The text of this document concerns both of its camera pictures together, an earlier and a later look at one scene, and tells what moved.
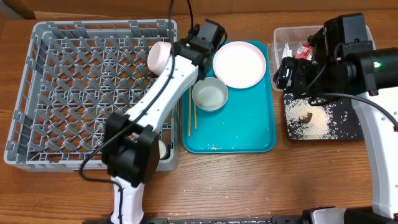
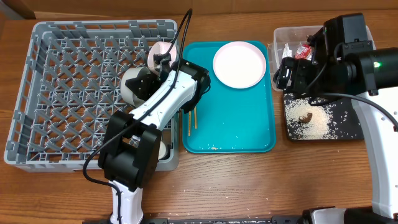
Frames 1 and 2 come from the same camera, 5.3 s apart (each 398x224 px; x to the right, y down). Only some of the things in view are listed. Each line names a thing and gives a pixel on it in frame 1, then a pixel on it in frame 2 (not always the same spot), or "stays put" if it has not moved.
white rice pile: (319, 127) stays put
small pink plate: (158, 57) stays put
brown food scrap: (307, 119) stays put
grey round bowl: (211, 94) -> (130, 96)
